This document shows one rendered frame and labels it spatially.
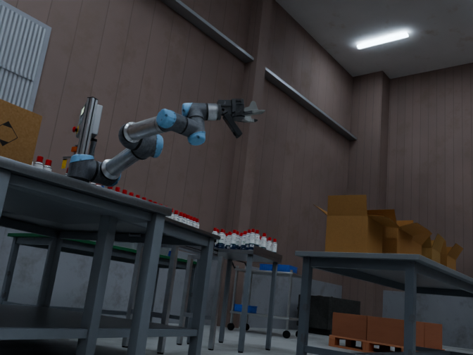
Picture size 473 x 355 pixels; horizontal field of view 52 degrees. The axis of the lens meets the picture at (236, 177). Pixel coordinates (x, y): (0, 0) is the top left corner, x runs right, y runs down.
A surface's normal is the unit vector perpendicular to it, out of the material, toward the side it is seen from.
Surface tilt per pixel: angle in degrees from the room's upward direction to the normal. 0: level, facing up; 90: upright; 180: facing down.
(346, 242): 91
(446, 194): 90
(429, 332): 90
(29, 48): 90
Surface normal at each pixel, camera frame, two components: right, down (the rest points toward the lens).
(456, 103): -0.61, -0.26
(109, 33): 0.79, -0.07
